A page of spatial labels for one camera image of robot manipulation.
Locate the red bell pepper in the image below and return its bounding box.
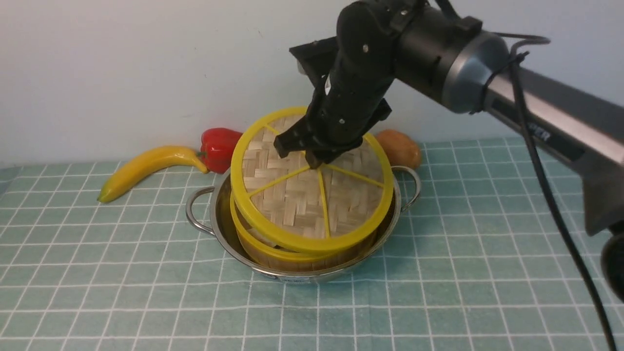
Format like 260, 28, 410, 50
198, 128, 243, 174

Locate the brown potato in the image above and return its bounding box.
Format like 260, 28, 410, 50
375, 129, 423, 169

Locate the yellow plastic banana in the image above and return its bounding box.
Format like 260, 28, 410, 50
97, 146, 209, 203

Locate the woven bamboo steamer lid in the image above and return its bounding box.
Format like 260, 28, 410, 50
230, 106, 395, 254

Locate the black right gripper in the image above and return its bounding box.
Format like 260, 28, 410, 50
273, 0, 429, 169

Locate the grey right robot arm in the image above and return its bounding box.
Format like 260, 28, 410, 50
274, 0, 624, 298

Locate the bamboo steamer basket yellow rim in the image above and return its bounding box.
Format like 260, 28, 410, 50
229, 196, 381, 273

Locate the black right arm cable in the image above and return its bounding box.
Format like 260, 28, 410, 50
434, 0, 620, 351

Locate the stainless steel pot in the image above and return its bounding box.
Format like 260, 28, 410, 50
185, 166, 423, 284

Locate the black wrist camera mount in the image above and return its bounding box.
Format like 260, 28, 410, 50
288, 36, 339, 88

